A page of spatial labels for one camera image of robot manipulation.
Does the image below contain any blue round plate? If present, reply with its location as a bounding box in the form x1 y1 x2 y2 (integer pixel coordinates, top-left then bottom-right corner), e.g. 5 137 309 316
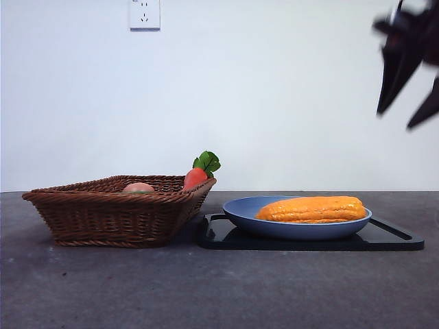
222 195 373 241

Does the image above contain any orange carrot with green leaves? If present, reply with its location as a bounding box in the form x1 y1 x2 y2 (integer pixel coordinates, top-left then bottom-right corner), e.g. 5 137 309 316
182 150 222 192

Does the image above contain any yellow corn cob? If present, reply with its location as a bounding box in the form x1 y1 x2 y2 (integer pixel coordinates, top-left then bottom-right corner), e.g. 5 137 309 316
255 195 366 224

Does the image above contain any brown wicker basket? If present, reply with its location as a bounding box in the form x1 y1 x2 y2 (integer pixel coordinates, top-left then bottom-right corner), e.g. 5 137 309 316
21 175 217 248

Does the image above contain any white wall socket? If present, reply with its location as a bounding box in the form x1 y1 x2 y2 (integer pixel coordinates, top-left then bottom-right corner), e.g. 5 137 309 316
130 0 161 32

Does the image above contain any pale pink egg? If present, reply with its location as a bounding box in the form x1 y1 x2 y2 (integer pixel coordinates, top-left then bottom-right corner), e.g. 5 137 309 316
122 182 156 193

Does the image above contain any black rectangular tray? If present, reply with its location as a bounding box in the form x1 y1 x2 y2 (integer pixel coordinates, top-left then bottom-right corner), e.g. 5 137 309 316
197 212 425 252

